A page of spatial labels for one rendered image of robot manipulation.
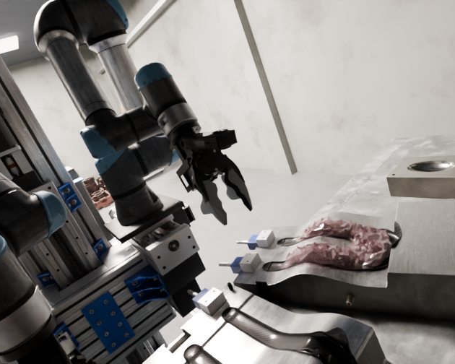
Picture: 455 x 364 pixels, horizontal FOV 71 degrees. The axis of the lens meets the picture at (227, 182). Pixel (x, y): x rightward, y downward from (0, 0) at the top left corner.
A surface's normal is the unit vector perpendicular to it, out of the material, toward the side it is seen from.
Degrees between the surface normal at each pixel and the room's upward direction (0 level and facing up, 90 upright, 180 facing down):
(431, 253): 0
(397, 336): 0
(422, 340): 0
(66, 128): 90
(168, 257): 90
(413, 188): 90
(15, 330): 90
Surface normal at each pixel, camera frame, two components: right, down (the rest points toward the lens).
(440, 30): -0.77, 0.47
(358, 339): -0.31, -0.88
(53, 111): 0.54, 0.07
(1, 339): 0.17, 0.26
